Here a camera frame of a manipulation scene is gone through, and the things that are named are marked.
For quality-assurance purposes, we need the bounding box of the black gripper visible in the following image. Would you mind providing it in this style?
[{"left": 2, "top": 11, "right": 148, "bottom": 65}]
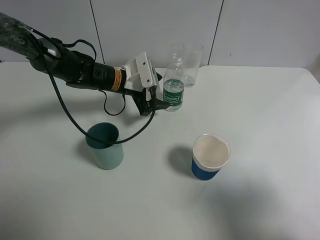
[{"left": 124, "top": 72, "right": 167, "bottom": 117}]

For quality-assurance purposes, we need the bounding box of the clear bottle with green label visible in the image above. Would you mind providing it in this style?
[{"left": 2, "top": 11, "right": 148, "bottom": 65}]
[{"left": 163, "top": 52, "right": 185, "bottom": 112}]

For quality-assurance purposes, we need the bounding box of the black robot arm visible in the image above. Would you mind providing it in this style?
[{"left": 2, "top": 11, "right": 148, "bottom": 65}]
[{"left": 0, "top": 13, "right": 169, "bottom": 116}]

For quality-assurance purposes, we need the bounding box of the white cup with blue sleeve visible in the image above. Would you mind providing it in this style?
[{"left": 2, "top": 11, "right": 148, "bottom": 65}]
[{"left": 191, "top": 133, "right": 231, "bottom": 181}]

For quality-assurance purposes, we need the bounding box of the tall clear drinking glass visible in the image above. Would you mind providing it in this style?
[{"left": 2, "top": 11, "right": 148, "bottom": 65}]
[{"left": 182, "top": 42, "right": 204, "bottom": 88}]

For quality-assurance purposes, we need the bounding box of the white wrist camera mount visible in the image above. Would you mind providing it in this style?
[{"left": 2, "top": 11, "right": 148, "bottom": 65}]
[{"left": 121, "top": 52, "right": 160, "bottom": 92}]

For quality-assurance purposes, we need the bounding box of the black camera cable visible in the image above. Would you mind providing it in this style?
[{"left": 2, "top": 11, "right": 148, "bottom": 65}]
[{"left": 29, "top": 28, "right": 158, "bottom": 146}]

